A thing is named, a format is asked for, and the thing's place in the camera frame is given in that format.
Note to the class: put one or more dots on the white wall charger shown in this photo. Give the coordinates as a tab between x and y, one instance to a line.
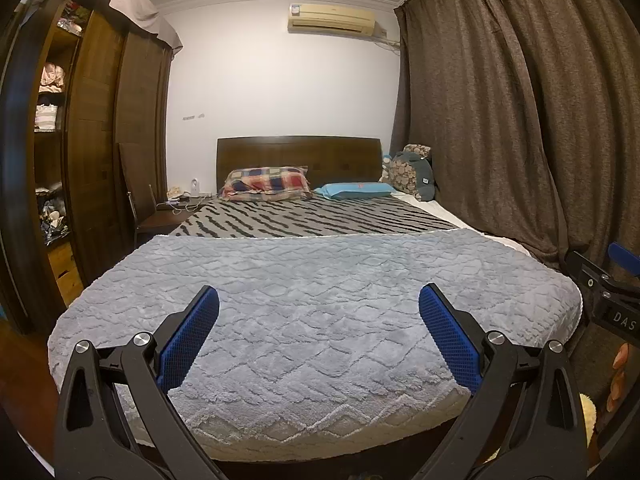
194	186

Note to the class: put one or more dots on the cream wall air conditioner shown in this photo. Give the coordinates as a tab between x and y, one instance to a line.
330	22

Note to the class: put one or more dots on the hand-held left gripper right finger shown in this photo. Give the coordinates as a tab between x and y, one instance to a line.
450	340

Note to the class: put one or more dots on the brown wooden headboard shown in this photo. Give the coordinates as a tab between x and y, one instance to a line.
300	152

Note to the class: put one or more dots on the grey textured plush blanket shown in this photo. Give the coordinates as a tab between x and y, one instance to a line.
310	300

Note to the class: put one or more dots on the black striped grey blanket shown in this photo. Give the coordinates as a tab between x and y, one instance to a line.
310	217

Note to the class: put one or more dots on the person's right hand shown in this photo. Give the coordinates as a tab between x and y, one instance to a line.
619	370

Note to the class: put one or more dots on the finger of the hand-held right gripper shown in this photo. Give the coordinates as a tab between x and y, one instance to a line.
625	260

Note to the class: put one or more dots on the grey cloth cover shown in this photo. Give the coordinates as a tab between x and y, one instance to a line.
130	5

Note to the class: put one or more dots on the dark wooden chair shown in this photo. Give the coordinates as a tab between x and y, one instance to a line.
135	170

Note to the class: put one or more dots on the brown curtain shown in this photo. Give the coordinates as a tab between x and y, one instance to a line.
500	110

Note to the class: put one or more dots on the brown wooden wardrobe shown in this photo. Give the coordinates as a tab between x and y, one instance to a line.
95	135

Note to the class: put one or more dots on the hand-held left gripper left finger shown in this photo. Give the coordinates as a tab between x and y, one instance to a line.
190	335

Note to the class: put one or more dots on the blue pillow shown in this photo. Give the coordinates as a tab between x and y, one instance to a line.
355	190

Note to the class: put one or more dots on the dark wooden nightstand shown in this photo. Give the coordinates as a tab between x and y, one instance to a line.
165	220

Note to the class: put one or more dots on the white striped cloth bag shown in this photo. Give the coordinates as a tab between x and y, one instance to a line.
47	117

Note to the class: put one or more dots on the plaid pillow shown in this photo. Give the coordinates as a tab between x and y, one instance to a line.
265	182

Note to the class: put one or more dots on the pink folded clothes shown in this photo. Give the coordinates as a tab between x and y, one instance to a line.
52	77

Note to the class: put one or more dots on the pile of mixed clothes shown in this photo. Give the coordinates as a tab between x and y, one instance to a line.
52	217

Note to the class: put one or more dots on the grey plush toy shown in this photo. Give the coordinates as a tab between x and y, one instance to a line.
426	180

